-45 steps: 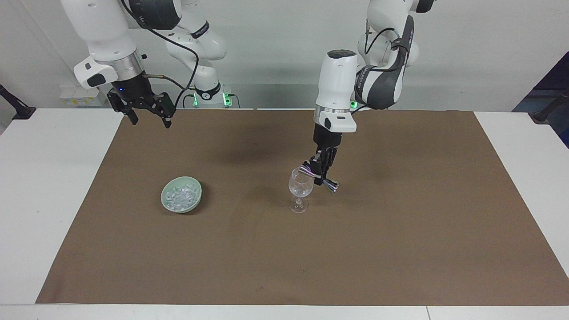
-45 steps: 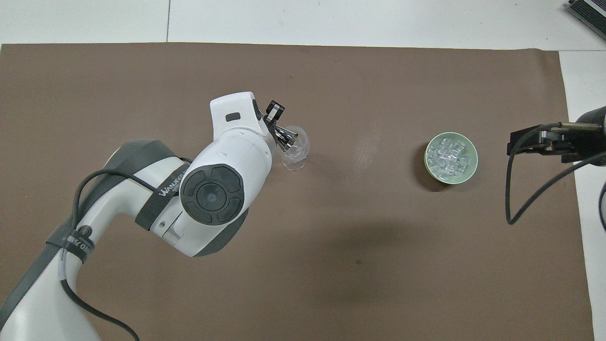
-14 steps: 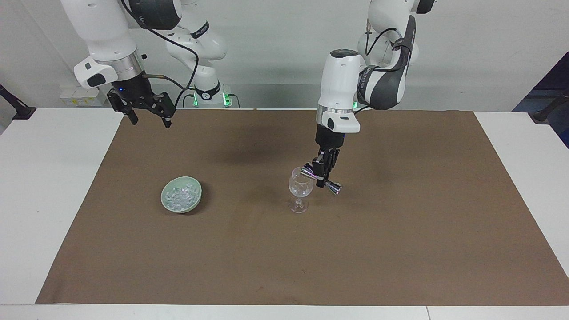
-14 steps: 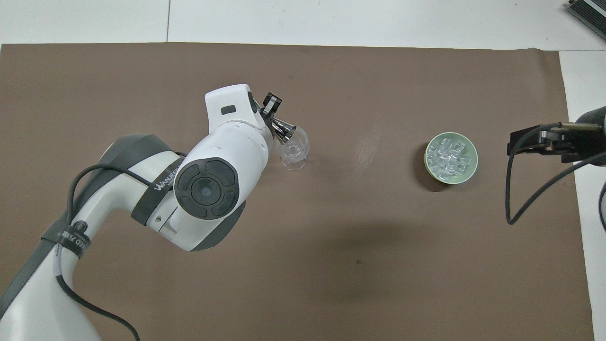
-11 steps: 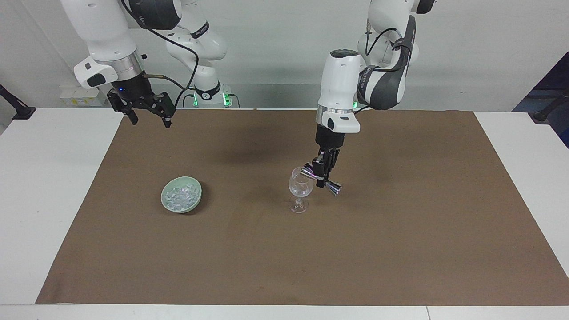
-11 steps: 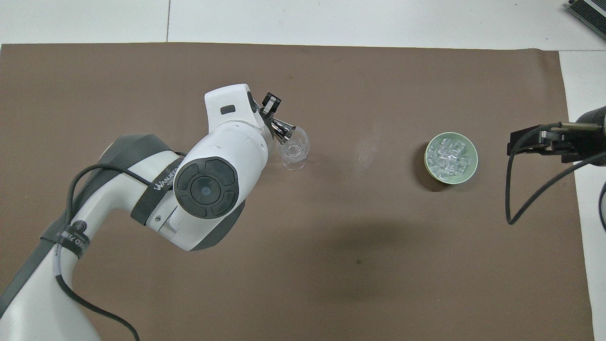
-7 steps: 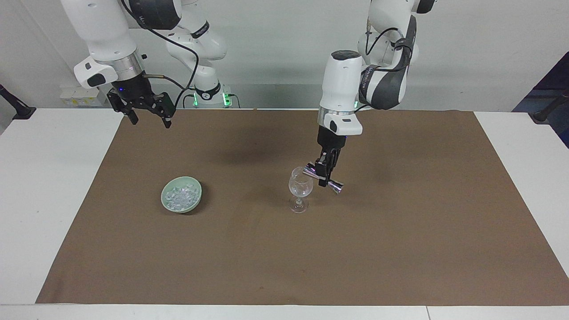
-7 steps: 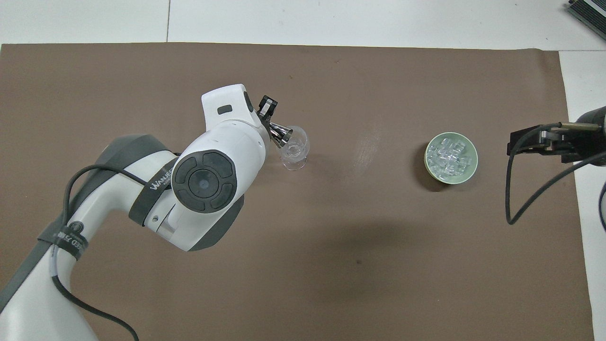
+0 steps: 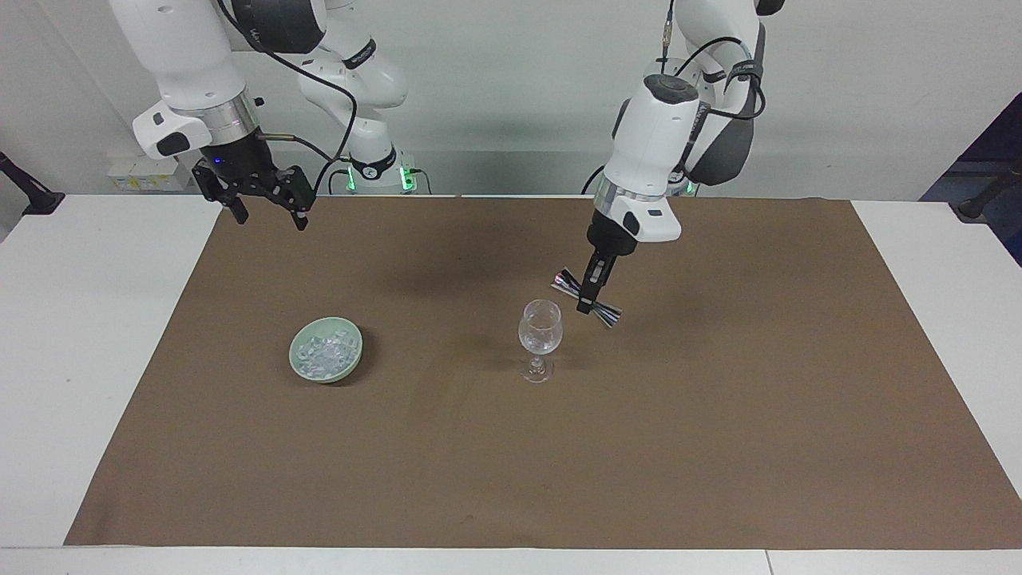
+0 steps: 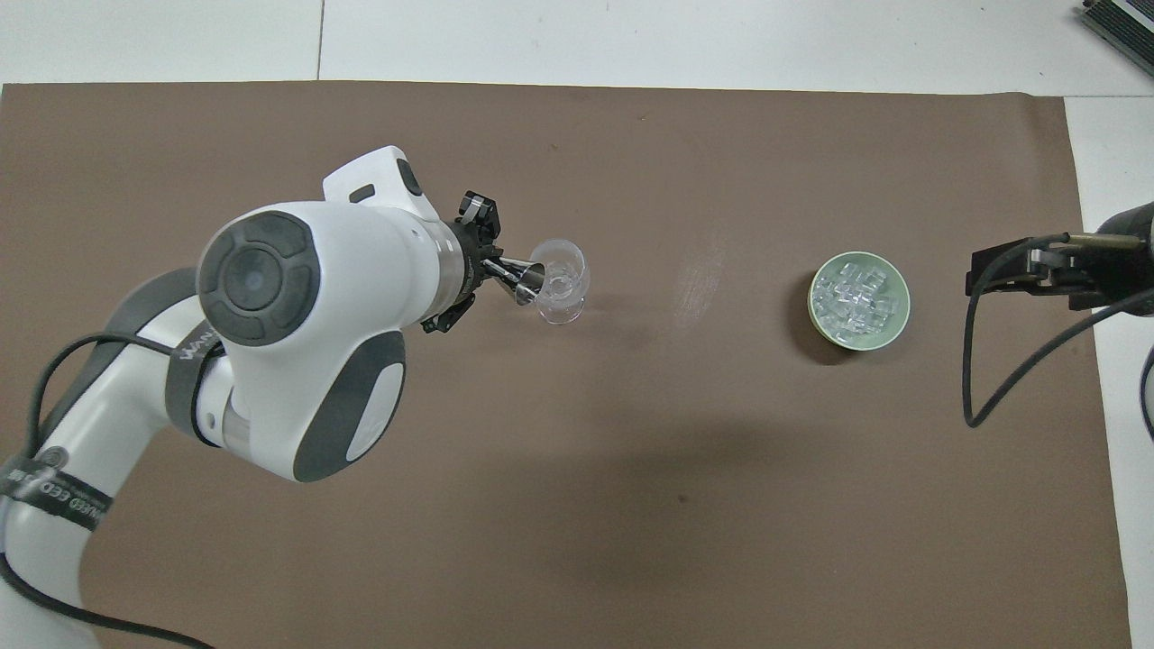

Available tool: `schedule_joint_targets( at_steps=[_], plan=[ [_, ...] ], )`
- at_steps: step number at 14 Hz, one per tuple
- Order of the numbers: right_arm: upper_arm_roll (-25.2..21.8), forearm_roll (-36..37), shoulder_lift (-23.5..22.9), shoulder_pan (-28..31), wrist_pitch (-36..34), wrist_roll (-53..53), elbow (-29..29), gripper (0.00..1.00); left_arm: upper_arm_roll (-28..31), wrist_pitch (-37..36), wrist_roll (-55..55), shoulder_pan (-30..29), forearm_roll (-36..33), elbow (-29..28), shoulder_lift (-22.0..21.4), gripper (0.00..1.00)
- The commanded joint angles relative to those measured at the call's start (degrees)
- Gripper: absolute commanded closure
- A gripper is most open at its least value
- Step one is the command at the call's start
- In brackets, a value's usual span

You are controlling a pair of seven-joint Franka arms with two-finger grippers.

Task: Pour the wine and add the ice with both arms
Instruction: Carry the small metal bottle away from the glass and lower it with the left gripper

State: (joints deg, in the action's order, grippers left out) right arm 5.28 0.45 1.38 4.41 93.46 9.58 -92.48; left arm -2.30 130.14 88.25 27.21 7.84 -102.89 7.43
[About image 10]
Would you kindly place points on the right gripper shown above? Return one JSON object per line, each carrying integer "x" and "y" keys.
{"x": 1118, "y": 266}

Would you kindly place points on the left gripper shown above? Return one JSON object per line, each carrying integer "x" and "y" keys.
{"x": 471, "y": 261}

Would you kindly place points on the silver metal jigger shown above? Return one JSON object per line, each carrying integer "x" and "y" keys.
{"x": 527, "y": 281}

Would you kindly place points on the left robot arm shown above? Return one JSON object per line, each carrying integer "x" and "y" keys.
{"x": 297, "y": 361}

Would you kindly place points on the clear wine glass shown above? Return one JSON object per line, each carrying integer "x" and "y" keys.
{"x": 563, "y": 288}

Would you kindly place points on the clear ice cubes pile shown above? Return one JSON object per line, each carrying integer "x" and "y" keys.
{"x": 856, "y": 297}

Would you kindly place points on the green bowl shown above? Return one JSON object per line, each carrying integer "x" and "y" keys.
{"x": 825, "y": 332}

